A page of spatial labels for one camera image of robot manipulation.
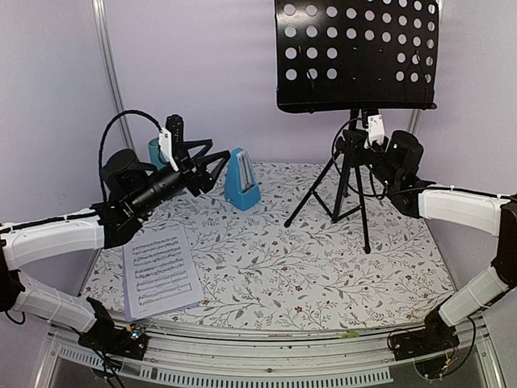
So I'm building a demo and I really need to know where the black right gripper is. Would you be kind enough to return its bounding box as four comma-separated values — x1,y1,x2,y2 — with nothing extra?
346,127,400,190

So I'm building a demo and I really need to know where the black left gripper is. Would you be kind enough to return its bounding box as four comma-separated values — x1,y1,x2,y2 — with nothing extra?
130,138,230,217

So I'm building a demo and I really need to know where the black music stand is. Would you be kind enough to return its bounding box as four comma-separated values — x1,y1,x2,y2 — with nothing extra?
273,0,440,255

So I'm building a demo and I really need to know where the sheet music booklet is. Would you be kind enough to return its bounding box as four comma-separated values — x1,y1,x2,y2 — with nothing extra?
122,224,204,321

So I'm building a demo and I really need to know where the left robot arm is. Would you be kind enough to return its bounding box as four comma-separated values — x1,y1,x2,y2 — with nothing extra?
1,139,230,360

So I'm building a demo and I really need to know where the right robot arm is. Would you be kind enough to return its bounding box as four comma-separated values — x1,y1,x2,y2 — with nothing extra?
334,129,516,361

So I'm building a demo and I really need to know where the blue metronome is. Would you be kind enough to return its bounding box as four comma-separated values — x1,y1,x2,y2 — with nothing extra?
225,148,261,211

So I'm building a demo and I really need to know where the teal ceramic vase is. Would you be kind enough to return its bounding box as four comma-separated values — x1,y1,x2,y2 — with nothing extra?
148,137,165,170

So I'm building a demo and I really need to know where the floral table mat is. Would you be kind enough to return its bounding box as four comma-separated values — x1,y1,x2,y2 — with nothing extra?
78,161,457,331

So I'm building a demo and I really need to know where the green tape piece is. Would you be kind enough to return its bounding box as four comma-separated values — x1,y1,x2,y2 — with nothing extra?
342,330,359,339

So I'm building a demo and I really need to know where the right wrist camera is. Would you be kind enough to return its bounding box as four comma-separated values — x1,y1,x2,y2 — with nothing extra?
361,109,385,149

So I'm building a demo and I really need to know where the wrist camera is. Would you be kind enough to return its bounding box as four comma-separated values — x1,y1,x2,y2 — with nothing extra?
361,109,385,149
158,114,187,172

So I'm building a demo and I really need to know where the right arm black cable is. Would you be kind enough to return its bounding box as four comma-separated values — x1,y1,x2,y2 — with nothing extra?
330,117,437,201

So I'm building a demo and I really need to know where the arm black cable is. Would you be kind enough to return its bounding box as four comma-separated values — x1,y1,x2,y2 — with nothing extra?
98,108,162,203
330,117,437,201

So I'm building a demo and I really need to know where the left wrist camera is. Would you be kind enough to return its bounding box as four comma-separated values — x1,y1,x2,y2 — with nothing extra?
158,114,187,172

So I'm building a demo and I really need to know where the aluminium frame post right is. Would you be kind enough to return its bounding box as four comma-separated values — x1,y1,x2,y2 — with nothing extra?
407,0,445,134

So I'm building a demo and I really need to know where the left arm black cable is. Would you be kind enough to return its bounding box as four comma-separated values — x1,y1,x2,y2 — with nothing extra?
98,108,162,203

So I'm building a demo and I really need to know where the aluminium front rail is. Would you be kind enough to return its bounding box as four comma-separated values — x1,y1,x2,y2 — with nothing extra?
35,316,506,387

